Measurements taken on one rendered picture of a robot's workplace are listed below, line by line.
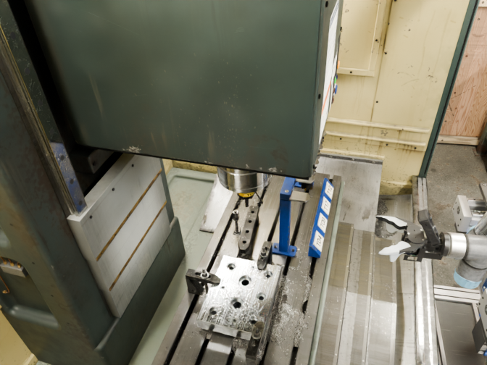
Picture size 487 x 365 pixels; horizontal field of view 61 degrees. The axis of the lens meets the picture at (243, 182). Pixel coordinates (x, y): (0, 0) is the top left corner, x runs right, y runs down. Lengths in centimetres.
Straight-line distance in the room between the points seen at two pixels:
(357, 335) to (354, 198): 77
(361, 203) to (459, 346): 87
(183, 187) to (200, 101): 167
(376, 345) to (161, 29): 136
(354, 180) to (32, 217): 161
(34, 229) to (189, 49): 63
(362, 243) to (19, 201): 149
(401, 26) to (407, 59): 15
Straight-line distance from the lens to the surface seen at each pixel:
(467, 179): 385
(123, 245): 151
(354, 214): 220
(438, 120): 220
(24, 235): 124
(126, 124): 109
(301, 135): 92
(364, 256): 200
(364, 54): 204
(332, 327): 173
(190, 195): 253
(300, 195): 153
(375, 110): 217
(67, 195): 123
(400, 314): 194
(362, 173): 230
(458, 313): 261
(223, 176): 113
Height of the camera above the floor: 222
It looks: 40 degrees down
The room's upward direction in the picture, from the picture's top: 3 degrees counter-clockwise
